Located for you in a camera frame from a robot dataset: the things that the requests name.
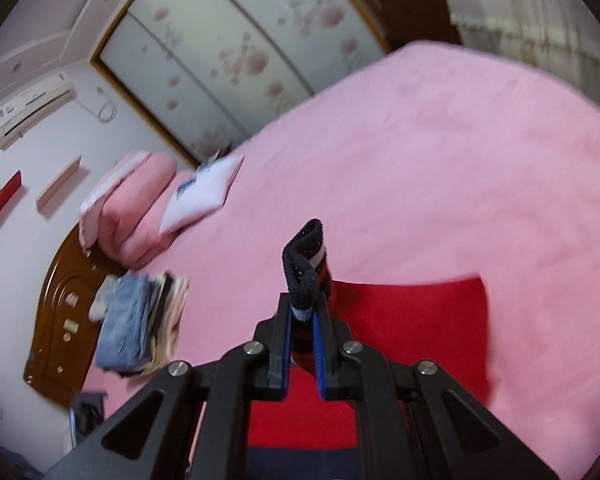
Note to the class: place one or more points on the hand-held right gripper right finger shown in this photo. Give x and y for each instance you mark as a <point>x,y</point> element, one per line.
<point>319,355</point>

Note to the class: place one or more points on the bed with pink sheet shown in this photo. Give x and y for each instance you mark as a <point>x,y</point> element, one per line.
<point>405,160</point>

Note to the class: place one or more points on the white wall air conditioner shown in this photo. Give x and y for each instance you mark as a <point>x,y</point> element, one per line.
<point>30,107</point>

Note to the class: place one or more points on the white pillow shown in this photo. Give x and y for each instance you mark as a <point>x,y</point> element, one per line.
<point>200,195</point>

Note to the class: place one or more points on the cream curtain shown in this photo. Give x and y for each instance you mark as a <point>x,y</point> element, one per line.
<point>530,20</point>

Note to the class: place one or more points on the dark bedside object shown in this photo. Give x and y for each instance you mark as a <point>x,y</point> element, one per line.
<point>87,420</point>

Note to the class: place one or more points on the floral sliding door wardrobe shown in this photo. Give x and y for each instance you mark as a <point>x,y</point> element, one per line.
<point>205,50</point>

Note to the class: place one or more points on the folded pink quilt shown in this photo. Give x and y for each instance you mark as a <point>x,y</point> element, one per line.
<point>140,210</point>

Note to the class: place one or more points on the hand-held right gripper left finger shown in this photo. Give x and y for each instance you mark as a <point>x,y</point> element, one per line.
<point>285,355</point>

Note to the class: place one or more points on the stack of folded clothes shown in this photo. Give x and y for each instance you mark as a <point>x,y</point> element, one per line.
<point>125,315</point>

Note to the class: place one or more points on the red and navy striped sweater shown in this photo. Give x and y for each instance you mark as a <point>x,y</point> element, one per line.
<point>420,320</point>

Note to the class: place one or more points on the pale wooden wall shelf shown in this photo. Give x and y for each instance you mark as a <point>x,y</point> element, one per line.
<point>57,185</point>

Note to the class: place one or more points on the brown wooden headboard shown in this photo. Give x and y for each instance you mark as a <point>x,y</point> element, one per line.
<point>55,320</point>

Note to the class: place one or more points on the brown wooden door frame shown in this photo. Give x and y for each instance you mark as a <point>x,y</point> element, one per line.
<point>405,0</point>

